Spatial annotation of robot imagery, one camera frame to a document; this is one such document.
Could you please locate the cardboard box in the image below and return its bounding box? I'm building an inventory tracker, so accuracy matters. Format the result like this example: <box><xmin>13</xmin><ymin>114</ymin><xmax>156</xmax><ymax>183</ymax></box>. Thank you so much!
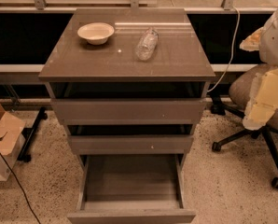
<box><xmin>0</xmin><ymin>104</ymin><xmax>25</xmax><ymax>181</ymax></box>

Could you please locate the office chair with brown seat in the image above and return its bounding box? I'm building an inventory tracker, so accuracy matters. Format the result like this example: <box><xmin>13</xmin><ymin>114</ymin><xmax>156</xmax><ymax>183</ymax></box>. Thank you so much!
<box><xmin>212</xmin><ymin>64</ymin><xmax>278</xmax><ymax>189</ymax></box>

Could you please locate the black floor cable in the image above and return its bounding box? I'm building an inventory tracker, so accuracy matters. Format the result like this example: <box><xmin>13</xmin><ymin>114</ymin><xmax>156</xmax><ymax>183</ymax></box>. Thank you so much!
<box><xmin>0</xmin><ymin>136</ymin><xmax>42</xmax><ymax>224</ymax></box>

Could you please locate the drawer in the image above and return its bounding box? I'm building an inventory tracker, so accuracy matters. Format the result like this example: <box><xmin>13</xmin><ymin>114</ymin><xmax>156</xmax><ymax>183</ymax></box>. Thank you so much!
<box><xmin>51</xmin><ymin>99</ymin><xmax>205</xmax><ymax>125</ymax></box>
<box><xmin>68</xmin><ymin>154</ymin><xmax>195</xmax><ymax>224</ymax></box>
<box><xmin>68</xmin><ymin>135</ymin><xmax>193</xmax><ymax>155</ymax></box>

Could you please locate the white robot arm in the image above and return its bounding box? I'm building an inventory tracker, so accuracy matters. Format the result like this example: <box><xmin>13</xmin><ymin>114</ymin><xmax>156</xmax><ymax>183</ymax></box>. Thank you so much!
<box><xmin>240</xmin><ymin>8</ymin><xmax>278</xmax><ymax>131</ymax></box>

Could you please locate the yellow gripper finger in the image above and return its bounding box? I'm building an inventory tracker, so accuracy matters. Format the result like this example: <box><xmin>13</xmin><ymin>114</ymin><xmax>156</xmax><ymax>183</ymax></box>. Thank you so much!
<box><xmin>239</xmin><ymin>27</ymin><xmax>263</xmax><ymax>51</ymax></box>

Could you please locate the white bowl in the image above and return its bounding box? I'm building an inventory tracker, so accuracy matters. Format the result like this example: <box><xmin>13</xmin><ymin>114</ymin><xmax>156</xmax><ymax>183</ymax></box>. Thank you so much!
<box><xmin>77</xmin><ymin>22</ymin><xmax>115</xmax><ymax>45</ymax></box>

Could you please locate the grey drawer cabinet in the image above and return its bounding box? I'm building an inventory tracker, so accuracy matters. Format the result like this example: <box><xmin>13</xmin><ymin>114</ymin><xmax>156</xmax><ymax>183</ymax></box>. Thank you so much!
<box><xmin>38</xmin><ymin>7</ymin><xmax>216</xmax><ymax>173</ymax></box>

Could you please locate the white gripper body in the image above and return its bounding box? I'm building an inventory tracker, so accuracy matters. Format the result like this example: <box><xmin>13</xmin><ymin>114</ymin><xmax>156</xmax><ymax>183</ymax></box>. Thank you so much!
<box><xmin>243</xmin><ymin>68</ymin><xmax>278</xmax><ymax>131</ymax></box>

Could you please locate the white hanging cable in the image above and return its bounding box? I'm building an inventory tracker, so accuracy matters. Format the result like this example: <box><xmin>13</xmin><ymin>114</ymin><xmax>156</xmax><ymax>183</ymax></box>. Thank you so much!
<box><xmin>206</xmin><ymin>7</ymin><xmax>242</xmax><ymax>93</ymax></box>

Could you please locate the clear plastic bottle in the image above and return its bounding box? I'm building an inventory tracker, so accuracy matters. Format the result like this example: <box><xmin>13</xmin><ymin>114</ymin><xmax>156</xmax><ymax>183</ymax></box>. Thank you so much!
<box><xmin>135</xmin><ymin>28</ymin><xmax>159</xmax><ymax>61</ymax></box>

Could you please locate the black stand leg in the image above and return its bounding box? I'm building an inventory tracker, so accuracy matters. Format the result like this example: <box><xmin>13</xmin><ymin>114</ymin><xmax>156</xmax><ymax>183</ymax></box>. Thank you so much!
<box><xmin>18</xmin><ymin>107</ymin><xmax>48</xmax><ymax>162</ymax></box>

